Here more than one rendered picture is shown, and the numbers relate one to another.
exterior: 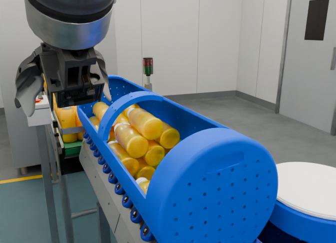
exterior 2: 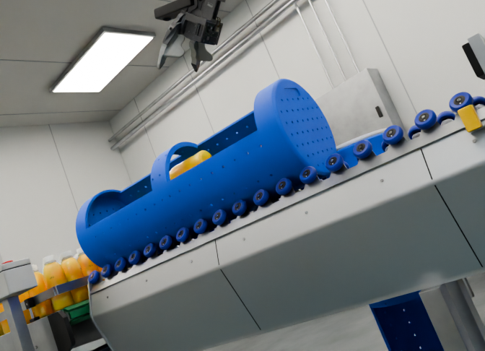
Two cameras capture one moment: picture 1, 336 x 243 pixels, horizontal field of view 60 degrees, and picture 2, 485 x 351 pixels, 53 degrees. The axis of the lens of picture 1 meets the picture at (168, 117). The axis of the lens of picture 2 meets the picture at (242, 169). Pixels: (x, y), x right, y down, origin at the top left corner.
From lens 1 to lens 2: 1.04 m
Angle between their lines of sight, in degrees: 40
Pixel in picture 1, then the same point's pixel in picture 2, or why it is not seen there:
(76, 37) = not seen: outside the picture
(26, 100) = (175, 50)
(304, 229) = not seen: hidden behind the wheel
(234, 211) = (313, 130)
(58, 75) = (202, 17)
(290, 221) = (349, 155)
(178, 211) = (284, 117)
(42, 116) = (24, 276)
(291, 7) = not seen: hidden behind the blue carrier
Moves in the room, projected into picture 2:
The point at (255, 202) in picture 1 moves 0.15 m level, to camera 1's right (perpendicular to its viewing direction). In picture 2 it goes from (321, 129) to (359, 119)
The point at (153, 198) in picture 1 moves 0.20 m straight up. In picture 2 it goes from (264, 118) to (234, 46)
